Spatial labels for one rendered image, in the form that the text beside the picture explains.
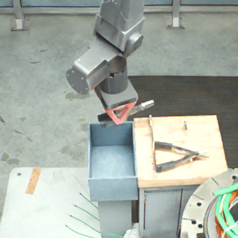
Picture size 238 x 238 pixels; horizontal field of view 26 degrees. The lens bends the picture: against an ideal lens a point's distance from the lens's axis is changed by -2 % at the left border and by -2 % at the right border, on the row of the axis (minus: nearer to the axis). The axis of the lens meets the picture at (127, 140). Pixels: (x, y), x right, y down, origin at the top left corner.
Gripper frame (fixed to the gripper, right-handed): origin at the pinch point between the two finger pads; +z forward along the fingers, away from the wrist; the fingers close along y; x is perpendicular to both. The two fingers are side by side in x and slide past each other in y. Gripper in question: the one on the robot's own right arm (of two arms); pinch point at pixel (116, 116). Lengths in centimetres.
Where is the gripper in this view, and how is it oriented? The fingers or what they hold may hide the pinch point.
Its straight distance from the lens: 112.6
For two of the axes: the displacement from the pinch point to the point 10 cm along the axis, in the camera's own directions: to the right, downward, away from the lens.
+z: 0.4, 6.6, 7.5
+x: 9.2, -3.1, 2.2
